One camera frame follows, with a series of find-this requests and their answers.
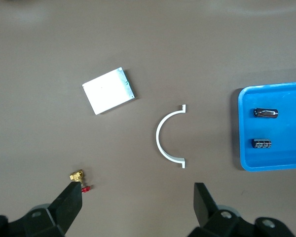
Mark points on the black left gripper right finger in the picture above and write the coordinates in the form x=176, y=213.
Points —
x=203, y=203

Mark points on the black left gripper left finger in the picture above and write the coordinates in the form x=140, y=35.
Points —
x=71, y=200

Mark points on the small dark terminal block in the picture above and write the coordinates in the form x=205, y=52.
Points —
x=261, y=143

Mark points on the blue plastic tray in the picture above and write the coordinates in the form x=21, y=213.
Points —
x=291, y=128

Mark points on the brown table cover sheet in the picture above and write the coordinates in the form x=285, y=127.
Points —
x=39, y=123

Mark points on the silver metal plate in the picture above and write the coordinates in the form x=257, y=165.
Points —
x=107, y=91

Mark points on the white curved bracket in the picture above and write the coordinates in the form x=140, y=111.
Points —
x=158, y=137

